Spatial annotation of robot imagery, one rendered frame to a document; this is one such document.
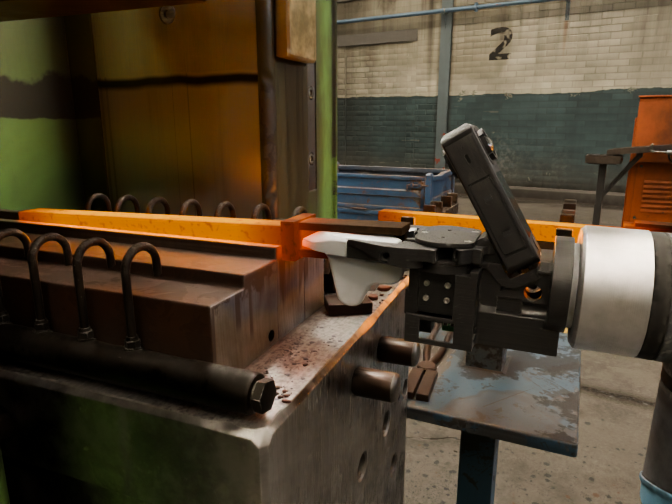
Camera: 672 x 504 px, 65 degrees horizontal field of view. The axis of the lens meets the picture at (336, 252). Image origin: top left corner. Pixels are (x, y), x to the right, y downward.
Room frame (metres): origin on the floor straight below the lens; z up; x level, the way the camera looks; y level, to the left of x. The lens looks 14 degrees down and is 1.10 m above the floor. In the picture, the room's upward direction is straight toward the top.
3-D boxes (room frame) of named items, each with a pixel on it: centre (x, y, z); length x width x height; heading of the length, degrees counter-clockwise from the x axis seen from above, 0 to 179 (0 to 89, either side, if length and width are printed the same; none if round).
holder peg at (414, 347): (0.51, -0.07, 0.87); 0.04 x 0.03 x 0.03; 68
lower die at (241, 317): (0.51, 0.24, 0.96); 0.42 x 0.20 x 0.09; 68
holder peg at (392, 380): (0.44, -0.04, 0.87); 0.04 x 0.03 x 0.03; 68
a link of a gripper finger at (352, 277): (0.42, -0.01, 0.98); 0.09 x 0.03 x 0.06; 71
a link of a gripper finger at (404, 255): (0.40, -0.05, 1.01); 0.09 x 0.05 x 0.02; 71
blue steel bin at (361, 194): (4.54, -0.35, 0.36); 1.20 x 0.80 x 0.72; 64
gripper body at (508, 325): (0.40, -0.12, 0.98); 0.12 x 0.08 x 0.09; 68
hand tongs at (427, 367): (1.00, -0.22, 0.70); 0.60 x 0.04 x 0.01; 160
